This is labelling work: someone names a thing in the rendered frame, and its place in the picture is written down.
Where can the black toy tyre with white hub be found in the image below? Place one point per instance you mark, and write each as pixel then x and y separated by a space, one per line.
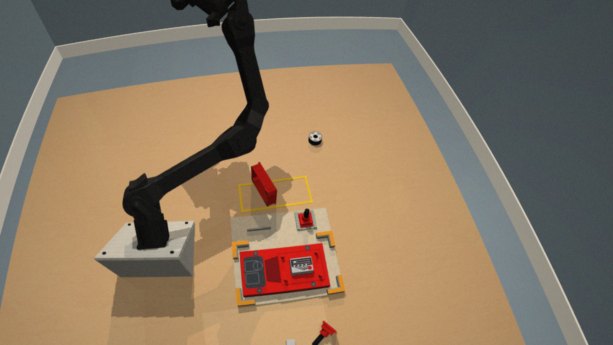
pixel 315 138

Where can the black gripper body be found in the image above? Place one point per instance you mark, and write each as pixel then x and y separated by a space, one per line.
pixel 181 4

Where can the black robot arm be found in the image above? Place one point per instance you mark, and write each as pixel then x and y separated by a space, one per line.
pixel 141 198

